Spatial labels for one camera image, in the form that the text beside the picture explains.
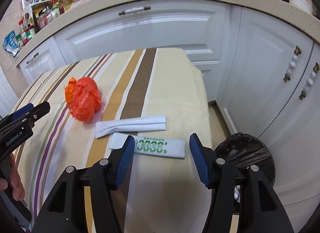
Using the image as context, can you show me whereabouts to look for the person's left hand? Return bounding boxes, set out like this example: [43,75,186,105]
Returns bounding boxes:
[9,153,25,201]

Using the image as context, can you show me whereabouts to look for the large orange plastic bag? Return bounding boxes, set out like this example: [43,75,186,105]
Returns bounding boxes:
[65,77,102,123]

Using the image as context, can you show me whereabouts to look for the small far drawer handle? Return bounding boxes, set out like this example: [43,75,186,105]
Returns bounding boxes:
[26,52,39,64]

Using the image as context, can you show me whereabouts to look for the white drawer handle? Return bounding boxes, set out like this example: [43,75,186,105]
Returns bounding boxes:
[118,6,151,16]

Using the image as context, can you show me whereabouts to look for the stacked white bowls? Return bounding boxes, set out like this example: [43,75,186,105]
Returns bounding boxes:
[289,0,313,14]

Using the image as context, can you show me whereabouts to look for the blue snack packet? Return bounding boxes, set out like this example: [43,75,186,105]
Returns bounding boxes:
[2,30,20,57]

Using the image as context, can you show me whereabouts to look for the condiment jar cluster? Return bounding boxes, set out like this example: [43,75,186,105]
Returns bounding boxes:
[16,0,64,48]

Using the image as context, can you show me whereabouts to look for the right door beaded handle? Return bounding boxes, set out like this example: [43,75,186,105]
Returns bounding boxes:
[299,62,319,100]

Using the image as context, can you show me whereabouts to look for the plain white paper sleeve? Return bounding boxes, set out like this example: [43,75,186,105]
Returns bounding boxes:
[95,115,167,139]

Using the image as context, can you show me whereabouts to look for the red cap oil bottle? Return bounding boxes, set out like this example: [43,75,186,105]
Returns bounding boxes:
[60,0,75,13]

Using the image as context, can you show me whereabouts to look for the black lined trash bin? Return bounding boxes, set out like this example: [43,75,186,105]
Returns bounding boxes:
[213,132,276,216]

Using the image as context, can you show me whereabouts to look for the striped beige tablecloth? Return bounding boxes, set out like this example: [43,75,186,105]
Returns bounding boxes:
[15,48,211,232]

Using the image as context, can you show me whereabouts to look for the door beaded handle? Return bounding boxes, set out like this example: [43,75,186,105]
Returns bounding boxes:
[283,46,302,82]
[299,62,319,100]

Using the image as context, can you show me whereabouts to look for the white green printed sleeve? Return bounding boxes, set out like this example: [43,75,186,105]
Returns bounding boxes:
[108,132,186,159]

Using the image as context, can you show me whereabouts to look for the left door beaded handle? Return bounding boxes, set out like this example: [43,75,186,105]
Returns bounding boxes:
[283,46,302,82]

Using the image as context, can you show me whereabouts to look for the white blue toothpaste tube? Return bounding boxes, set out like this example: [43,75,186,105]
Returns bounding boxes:
[234,185,241,203]

